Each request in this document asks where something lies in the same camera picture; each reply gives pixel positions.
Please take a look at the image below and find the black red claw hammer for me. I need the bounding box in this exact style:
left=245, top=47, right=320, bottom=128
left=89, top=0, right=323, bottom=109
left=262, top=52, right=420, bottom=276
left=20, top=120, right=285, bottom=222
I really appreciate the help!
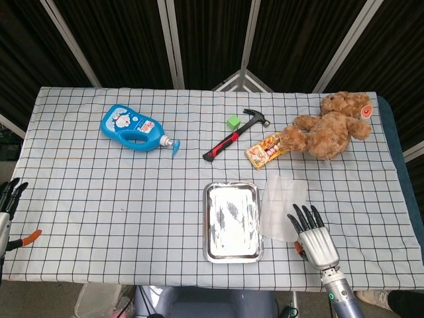
left=202, top=108, right=271, bottom=163

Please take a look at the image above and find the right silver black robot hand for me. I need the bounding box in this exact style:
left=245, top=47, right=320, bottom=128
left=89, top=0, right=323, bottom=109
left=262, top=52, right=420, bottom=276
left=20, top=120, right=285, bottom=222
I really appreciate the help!
left=286, top=203, right=341, bottom=271

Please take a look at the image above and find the black folding screen white frame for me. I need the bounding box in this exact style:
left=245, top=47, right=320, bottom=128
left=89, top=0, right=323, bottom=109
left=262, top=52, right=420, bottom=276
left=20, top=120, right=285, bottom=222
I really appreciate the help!
left=0, top=0, right=424, bottom=163

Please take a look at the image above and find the white black checked tablecloth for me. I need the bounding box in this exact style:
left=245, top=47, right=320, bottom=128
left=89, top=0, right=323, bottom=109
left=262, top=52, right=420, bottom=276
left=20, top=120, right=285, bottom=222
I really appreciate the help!
left=0, top=86, right=424, bottom=292

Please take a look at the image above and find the blue pump detergent bottle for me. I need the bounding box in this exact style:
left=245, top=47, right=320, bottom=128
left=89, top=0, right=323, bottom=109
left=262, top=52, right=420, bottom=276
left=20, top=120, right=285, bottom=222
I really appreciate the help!
left=100, top=104, right=181, bottom=158

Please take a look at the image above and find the brown teddy bear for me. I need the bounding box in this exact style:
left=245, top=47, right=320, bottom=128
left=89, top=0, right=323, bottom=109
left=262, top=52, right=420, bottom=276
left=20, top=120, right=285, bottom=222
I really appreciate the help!
left=280, top=91, right=374, bottom=161

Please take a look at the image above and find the white metal screen foot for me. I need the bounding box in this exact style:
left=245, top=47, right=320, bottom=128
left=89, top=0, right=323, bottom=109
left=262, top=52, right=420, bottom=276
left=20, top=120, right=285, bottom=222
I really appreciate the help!
left=211, top=68, right=274, bottom=93

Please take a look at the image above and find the clear plastic bag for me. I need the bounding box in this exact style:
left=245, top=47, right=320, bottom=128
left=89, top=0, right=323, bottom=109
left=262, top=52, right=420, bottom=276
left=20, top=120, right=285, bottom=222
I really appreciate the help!
left=259, top=173, right=309, bottom=242
left=74, top=283, right=133, bottom=318

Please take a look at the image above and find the stainless steel rectangular tray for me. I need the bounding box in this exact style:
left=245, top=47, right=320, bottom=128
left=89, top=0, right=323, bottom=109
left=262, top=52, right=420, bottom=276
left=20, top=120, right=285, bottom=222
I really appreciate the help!
left=202, top=180, right=265, bottom=264

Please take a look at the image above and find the yellow orange snack box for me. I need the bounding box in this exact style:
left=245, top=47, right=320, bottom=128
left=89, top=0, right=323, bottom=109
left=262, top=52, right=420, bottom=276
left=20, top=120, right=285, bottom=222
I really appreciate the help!
left=244, top=131, right=286, bottom=170

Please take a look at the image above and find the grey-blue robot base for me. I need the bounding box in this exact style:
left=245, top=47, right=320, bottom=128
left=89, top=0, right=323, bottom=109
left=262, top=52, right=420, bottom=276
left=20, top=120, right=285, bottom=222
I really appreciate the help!
left=132, top=285, right=278, bottom=318

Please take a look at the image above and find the beige shoe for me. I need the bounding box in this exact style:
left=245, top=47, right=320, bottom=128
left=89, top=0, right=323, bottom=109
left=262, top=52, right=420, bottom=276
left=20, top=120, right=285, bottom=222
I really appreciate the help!
left=356, top=290, right=392, bottom=312

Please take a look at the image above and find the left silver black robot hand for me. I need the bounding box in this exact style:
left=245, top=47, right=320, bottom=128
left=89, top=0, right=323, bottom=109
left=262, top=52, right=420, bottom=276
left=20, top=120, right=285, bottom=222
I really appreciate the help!
left=0, top=178, right=43, bottom=261

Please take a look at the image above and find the dark blue table cover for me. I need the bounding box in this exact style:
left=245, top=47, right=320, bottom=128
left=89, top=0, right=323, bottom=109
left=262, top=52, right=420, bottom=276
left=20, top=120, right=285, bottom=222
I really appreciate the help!
left=377, top=95, right=424, bottom=239

